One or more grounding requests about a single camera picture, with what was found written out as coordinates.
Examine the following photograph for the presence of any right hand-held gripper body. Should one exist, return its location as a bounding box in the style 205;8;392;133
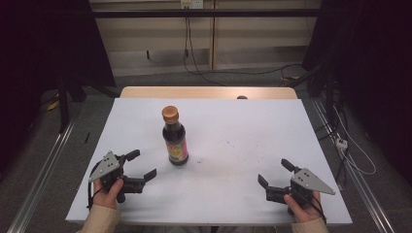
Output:
265;167;336;208

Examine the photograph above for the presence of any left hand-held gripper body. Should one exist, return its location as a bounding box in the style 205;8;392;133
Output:
88;150;146;204

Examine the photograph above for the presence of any dark sauce bottle orange cap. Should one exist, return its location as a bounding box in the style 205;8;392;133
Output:
160;105;189;167

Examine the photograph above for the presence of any person's right hand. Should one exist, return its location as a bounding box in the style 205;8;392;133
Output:
283;190;326;224

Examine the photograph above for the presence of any person's left hand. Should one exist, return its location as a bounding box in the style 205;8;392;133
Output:
92;178;125;211

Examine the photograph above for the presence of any white board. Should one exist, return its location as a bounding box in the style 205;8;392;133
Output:
65;97;354;227

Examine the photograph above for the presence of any white power strip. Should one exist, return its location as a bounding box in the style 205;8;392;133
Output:
335;137;349;151

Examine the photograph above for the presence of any black stand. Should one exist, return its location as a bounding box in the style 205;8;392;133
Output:
286;62;338;125
56;72;88;134

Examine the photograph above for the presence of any wooden table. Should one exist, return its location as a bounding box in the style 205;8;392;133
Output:
119;85;298;100

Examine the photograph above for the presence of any black curtain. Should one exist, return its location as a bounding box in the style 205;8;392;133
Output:
0;0;117;183
301;0;412;186

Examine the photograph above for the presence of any black horizontal bar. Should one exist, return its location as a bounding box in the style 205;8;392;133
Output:
91;8;323;18

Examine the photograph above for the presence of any right hand-held gripper black cable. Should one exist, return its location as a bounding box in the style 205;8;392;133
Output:
310;193;327;225

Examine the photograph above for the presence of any hand-held gripper black cable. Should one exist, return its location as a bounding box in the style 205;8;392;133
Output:
310;193;327;225
86;160;105;210

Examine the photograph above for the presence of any left hand-held gripper black cable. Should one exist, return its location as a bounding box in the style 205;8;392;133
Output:
86;160;105;210

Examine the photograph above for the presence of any metal floor rail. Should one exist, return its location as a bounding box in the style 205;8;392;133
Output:
310;98;396;233
6;118;78;233

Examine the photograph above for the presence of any white cable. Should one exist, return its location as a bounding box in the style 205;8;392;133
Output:
332;106;377;177

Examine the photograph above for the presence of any black hanging cable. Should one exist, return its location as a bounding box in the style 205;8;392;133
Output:
182;16;304;87

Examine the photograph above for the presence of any white wall socket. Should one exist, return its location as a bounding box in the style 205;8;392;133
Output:
180;0;205;10

